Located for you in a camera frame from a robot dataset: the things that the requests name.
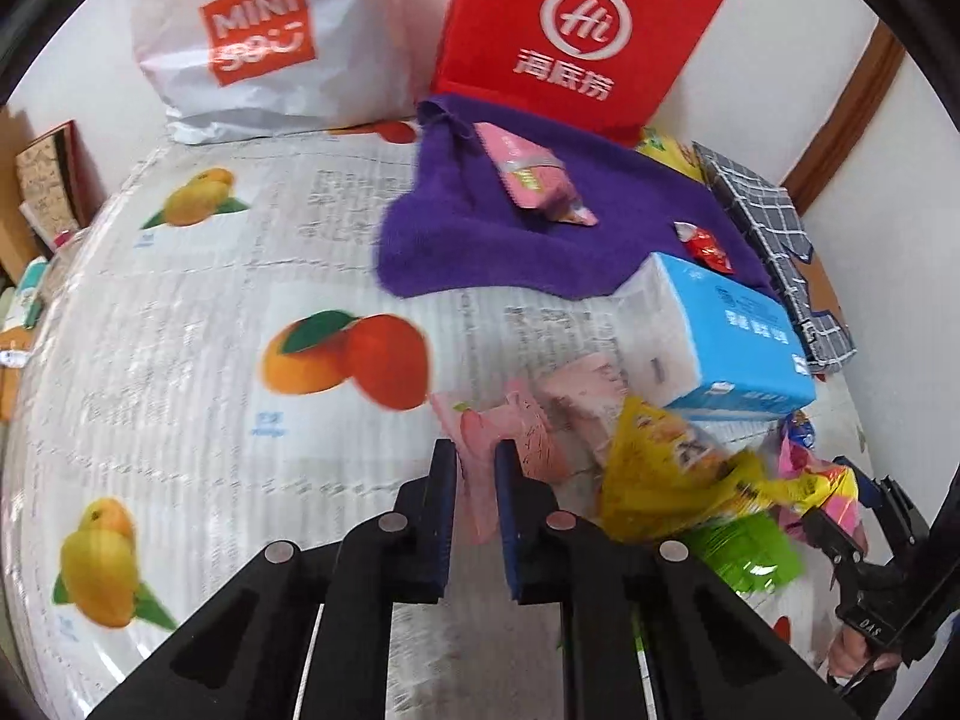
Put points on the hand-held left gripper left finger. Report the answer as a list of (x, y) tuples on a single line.
[(442, 517)]

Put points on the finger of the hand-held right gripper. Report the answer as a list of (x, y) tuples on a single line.
[(874, 491), (829, 540)]

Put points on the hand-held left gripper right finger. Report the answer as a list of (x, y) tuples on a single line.
[(510, 525)]

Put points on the pale pink pastry packet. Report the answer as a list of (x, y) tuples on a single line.
[(581, 397), (476, 457)]

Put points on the blue red candy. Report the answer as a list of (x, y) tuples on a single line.
[(799, 431)]

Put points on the person's right hand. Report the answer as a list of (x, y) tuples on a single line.
[(851, 660)]

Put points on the large yellow snack bag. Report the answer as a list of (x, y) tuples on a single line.
[(652, 487)]

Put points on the blue white tissue pack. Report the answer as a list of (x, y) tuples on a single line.
[(735, 330)]

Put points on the purple towel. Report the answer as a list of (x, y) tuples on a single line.
[(465, 225)]

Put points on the grey checkered pouch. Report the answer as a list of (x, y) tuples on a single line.
[(757, 210)]

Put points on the pink silver-striped snack packet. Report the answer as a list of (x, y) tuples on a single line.
[(525, 172)]

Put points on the yellow green snack packet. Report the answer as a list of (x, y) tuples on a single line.
[(667, 154)]

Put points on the teal white packet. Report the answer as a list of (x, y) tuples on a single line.
[(34, 289)]

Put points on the white shopping bag orange logo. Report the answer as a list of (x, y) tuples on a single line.
[(337, 30)]

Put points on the red paper bag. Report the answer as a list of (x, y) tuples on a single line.
[(495, 15)]

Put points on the patterned book red cover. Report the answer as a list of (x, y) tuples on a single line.
[(49, 172)]

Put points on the brown wooden door frame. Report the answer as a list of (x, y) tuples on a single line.
[(847, 112)]

